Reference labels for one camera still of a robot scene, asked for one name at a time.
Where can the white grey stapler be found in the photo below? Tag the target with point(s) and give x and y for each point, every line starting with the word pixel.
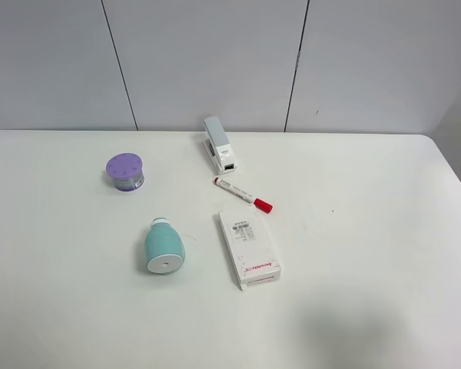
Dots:
pixel 218 146

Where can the purple lidded round container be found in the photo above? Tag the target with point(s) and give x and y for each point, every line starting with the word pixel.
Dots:
pixel 126 171

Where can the white cardboard box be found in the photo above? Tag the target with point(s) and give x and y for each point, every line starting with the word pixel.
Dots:
pixel 250 246

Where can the teal electric pencil sharpener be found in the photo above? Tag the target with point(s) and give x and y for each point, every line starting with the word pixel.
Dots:
pixel 164 249

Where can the red white marker pen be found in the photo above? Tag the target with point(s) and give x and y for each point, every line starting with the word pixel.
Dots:
pixel 243 195

